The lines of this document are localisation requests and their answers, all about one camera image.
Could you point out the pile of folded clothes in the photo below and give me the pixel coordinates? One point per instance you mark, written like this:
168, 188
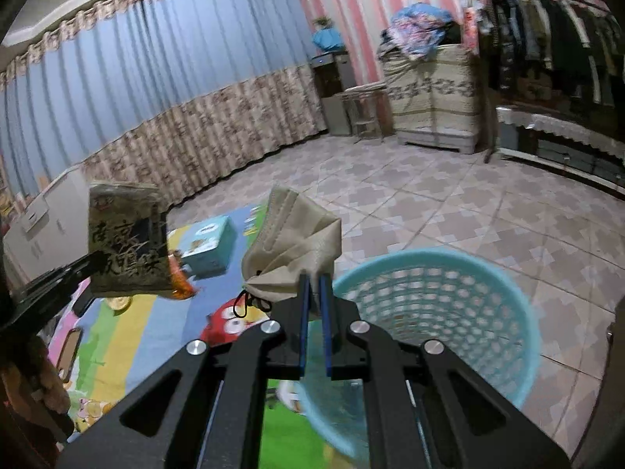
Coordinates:
420, 29

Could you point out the orange snack wrapper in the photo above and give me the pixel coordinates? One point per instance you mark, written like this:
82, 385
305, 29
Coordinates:
180, 278

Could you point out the white cabinet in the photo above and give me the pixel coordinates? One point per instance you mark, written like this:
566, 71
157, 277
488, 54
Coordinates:
49, 215

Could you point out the grey black snack packet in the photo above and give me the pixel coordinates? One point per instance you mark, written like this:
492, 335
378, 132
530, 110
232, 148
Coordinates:
127, 239

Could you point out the person's left hand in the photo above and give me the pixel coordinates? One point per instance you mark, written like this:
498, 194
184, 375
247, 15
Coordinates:
39, 376

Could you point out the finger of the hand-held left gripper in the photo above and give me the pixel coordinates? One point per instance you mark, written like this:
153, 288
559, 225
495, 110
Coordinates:
63, 276

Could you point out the blue cloth cover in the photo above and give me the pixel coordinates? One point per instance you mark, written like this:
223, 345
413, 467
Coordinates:
329, 40

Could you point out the cabinet with patterned cloth cover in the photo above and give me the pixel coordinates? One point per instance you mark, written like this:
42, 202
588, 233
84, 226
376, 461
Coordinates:
434, 102

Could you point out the pink hanging bag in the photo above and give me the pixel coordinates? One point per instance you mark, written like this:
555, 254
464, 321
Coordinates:
472, 22

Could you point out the phone with brown case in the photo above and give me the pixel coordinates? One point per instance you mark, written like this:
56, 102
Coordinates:
67, 351

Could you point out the row of hanging clothes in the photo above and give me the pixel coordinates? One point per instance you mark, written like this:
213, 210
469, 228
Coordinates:
551, 44

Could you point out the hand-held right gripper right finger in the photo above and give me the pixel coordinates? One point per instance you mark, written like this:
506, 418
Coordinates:
326, 322

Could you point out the small round side table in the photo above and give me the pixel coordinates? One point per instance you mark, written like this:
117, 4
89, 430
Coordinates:
364, 90

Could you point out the low cabinet with lace cloth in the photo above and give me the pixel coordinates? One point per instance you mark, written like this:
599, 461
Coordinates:
561, 146

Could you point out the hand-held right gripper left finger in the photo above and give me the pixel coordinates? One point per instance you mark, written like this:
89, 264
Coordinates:
304, 322

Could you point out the blue and floral curtain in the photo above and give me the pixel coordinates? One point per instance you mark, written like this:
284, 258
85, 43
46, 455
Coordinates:
146, 73

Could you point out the light blue tissue box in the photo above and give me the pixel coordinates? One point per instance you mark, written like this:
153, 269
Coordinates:
207, 246

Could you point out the cartoon printed blanket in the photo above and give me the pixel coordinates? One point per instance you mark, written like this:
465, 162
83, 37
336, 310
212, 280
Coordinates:
127, 342

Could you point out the light blue plastic basket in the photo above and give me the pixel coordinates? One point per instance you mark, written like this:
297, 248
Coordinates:
439, 293

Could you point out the beige face mask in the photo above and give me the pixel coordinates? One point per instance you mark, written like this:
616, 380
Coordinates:
288, 244

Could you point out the grey water dispenser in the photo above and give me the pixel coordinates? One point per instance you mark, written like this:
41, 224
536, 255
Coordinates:
334, 97

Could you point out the small potted plant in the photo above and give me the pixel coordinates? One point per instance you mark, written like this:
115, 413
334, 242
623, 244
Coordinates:
322, 23

